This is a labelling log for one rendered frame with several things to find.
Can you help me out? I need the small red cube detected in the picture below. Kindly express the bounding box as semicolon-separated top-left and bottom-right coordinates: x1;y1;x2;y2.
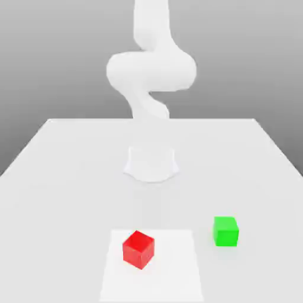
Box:
122;230;155;270

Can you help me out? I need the small green cube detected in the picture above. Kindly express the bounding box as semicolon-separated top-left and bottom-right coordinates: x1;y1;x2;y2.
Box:
212;215;240;247

